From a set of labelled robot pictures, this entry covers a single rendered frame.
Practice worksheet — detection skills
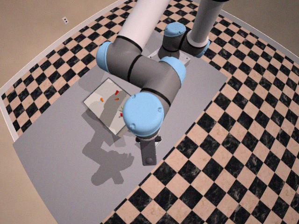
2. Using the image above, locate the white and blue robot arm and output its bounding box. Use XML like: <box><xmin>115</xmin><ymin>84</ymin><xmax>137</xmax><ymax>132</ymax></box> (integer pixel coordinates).
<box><xmin>96</xmin><ymin>0</ymin><xmax>230</xmax><ymax>166</ymax></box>

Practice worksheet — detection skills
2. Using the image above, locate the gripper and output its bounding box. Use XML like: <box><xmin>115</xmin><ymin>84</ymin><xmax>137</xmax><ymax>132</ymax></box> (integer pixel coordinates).
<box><xmin>135</xmin><ymin>136</ymin><xmax>161</xmax><ymax>142</ymax></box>

